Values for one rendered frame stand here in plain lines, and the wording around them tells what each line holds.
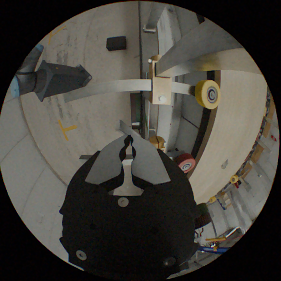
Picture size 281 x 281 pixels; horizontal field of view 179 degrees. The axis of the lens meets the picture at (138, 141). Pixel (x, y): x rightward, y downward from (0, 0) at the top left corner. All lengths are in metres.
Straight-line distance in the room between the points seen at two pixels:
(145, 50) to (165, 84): 0.24
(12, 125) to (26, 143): 0.61
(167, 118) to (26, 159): 2.80
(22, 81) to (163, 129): 0.94
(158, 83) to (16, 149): 2.70
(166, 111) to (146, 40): 0.39
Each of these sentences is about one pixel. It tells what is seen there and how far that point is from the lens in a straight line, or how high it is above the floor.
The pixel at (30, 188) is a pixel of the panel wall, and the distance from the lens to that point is 2.80.
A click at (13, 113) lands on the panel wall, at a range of 2.82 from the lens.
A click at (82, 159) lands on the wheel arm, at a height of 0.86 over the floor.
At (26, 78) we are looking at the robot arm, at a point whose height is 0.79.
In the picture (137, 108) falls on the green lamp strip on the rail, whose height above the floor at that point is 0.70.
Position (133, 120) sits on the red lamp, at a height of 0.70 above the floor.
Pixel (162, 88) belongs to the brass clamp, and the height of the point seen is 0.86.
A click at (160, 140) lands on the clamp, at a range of 0.29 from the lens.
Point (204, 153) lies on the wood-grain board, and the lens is 0.36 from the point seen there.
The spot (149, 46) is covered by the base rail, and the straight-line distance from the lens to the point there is 0.45.
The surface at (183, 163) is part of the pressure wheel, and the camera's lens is 0.32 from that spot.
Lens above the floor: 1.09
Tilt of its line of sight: 57 degrees down
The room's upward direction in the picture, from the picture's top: 175 degrees clockwise
